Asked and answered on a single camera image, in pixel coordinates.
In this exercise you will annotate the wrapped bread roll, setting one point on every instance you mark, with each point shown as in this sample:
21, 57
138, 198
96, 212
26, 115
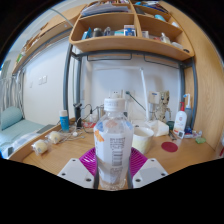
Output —
40, 147
54, 137

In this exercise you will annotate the blue and white can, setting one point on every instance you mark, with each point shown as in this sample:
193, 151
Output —
64, 122

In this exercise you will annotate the white desk lamp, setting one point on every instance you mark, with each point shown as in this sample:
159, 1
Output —
144, 90

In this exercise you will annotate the long wooden wall shelf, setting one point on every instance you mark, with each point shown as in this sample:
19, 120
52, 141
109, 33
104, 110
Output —
50, 30

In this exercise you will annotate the clear plastic water bottle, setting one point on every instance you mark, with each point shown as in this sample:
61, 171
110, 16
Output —
113, 150

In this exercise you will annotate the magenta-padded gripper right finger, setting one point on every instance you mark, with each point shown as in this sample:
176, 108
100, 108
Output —
148, 173

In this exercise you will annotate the clear blue spray bottle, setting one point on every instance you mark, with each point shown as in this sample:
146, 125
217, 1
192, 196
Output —
188, 113

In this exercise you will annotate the small green sponge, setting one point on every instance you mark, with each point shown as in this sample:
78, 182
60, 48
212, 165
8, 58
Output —
200, 140

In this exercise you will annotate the white wall box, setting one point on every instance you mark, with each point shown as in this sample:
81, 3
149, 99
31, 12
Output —
154, 97

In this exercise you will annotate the crumpled white tube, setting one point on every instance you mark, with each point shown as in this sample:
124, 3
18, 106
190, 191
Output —
197, 133

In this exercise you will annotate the grey metal desk frame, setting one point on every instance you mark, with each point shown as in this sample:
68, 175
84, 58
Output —
66, 80

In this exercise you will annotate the dark green jar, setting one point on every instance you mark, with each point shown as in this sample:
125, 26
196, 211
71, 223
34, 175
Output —
170, 125

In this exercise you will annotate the white pump lotion bottle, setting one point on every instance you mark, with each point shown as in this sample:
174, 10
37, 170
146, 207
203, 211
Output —
180, 120

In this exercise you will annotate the white tissue pack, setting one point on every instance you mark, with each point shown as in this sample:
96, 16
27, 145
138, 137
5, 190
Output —
158, 128

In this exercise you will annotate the wooden shelf unit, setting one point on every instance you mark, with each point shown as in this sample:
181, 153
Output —
130, 45

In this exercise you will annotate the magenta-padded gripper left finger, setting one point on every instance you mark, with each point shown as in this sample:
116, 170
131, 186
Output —
75, 173

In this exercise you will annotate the wooden robot figurine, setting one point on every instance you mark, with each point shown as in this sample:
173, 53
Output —
163, 106

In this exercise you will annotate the bed with green pillow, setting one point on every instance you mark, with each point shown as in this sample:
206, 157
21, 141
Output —
16, 130

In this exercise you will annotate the black electric shaver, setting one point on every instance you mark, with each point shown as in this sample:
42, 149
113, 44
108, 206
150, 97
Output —
77, 115

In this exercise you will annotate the flat round red coaster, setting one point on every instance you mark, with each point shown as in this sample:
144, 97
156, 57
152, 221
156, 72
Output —
169, 147

